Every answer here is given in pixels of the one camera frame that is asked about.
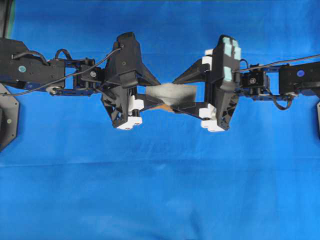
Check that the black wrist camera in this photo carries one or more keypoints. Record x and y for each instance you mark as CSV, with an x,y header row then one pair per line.
x,y
225,59
126,63

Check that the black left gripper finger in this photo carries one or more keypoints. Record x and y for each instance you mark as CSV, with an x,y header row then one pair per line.
x,y
143,76
149,102

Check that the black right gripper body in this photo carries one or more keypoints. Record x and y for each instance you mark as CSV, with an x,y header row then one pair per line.
x,y
221,104

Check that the white brown sponge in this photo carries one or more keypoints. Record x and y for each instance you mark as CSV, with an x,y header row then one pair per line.
x,y
171,95

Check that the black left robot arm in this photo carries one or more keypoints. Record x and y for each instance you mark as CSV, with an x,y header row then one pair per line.
x,y
28,70

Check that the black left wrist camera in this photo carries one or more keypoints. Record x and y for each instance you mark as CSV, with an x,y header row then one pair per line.
x,y
126,63

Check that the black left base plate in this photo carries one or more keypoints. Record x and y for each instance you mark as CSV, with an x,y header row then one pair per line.
x,y
9,118

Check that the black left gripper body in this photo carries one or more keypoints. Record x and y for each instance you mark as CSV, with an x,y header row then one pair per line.
x,y
119,91

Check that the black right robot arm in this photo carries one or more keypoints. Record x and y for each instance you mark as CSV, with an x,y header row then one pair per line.
x,y
279,84

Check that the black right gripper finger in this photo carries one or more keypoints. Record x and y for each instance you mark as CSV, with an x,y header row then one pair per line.
x,y
194,74
190,108

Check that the blue table cloth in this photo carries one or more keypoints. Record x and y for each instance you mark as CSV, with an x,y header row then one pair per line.
x,y
69,175

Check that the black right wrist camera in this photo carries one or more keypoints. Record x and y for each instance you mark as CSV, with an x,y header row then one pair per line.
x,y
225,59

